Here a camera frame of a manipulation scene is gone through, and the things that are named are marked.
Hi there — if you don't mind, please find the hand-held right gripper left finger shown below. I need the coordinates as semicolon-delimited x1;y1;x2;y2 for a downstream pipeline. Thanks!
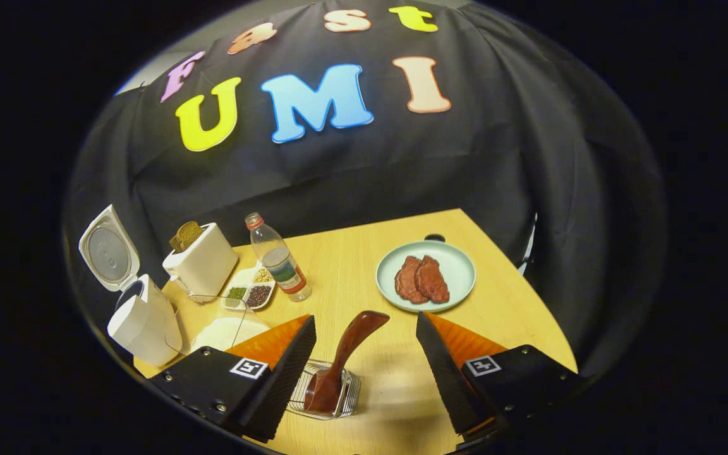
149;315;317;443

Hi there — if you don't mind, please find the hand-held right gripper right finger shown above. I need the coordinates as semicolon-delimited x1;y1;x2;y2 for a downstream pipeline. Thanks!
416;311;583;443

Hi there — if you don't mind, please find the clear glass chopstick holder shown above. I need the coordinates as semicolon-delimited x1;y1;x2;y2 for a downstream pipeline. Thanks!
287;359;362;420

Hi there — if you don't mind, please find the brown wooden spoon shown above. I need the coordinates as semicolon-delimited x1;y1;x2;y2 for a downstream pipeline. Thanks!
304;310;391;416

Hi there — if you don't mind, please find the white rice cooker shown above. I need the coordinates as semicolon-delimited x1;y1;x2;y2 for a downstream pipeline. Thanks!
78;204;183;367

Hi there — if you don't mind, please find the pale green plate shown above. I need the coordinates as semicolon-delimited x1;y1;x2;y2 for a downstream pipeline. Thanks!
375;240;476;313

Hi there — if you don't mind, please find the white divided dish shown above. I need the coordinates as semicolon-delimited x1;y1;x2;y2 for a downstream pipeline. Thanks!
221;262;276;312

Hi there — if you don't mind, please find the clear plastic bottle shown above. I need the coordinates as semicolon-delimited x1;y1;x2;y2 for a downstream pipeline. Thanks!
244;212;312;302

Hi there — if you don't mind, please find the white toaster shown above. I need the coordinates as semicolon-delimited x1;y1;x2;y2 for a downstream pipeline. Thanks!
162;221;240;303

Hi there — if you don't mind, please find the brown bread slice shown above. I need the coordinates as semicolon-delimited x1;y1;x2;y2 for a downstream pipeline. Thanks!
169;221;204;252

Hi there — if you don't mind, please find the black backdrop cloth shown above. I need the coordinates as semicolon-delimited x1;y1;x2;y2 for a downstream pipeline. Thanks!
64;0;668;380

